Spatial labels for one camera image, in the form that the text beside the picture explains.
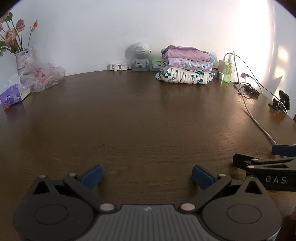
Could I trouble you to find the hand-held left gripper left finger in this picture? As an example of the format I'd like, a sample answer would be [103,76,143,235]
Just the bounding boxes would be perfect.
[31,165,117,213]

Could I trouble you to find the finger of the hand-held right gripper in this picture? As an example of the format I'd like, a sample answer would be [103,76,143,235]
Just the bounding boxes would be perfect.
[272,144,296,157]
[233,153,296,173]

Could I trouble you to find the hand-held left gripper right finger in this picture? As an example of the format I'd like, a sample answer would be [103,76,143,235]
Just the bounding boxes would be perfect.
[178,165,266,213]

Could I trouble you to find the white teal-flowered pants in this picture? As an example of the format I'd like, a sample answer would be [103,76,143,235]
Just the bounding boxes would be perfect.
[155,67,214,85]

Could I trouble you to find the black phone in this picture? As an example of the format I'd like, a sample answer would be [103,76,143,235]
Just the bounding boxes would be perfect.
[279,90,291,110]

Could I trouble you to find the green spray bottle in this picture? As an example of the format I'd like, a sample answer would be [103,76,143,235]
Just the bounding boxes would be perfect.
[223,54,235,83]

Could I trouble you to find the white charger adapter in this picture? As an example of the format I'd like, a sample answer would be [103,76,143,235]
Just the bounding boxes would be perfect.
[217,60,229,80]

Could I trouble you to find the purple floral garment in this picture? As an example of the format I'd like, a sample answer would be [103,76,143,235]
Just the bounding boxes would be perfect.
[167,57,214,72]

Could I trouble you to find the clear red-printed plastic bag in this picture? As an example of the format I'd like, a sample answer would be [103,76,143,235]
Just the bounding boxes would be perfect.
[20,62,66,93]

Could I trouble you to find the purple tissue pack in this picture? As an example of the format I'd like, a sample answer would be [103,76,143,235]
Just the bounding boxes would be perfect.
[0,74,31,109]

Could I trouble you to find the pink folded garment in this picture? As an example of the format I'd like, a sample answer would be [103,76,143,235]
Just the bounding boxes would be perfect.
[161,45,216,63]

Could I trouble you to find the green and white small box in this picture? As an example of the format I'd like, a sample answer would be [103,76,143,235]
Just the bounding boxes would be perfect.
[150,58,163,72]

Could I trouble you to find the white robot-shaped speaker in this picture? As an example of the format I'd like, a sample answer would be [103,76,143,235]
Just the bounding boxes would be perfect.
[125,42,152,71]

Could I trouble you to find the plastic-wrapped vase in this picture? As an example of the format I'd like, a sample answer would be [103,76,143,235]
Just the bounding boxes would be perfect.
[16,47,35,76]

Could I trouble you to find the dried rose bouquet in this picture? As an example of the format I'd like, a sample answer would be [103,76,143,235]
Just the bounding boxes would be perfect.
[0,10,38,57]

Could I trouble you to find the black cable with clip device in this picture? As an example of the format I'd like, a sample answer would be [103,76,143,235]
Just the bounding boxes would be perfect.
[233,82,260,99]

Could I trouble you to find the thin grey plug cable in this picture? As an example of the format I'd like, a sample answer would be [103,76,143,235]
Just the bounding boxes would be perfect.
[235,54,288,114]

